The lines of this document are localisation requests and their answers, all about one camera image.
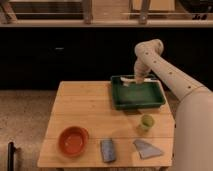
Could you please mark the white brush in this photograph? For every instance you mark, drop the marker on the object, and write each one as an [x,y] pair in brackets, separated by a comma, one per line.
[126,80]

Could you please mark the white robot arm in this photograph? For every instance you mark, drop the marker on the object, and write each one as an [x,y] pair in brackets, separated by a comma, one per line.
[193,134]

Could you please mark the green plastic tray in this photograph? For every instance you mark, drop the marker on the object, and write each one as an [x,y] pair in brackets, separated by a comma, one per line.
[136,96]

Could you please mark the wooden folding table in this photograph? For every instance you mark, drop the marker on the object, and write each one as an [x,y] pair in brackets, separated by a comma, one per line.
[89,105]

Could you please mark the green cup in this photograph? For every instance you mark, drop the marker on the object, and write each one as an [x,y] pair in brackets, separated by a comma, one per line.
[146,122]

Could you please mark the orange bowl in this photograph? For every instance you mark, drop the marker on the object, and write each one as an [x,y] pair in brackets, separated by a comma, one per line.
[72,141]

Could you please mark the blue rectangular sponge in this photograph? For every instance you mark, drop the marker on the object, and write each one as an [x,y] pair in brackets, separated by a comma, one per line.
[108,150]

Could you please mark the blue grey folded cloth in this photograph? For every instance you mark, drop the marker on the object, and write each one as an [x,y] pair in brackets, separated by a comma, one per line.
[147,150]

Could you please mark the black chair back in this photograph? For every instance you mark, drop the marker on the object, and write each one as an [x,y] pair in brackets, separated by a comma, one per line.
[11,152]

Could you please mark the wooden shelf rail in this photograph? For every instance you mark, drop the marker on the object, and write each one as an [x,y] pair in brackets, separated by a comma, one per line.
[106,13]

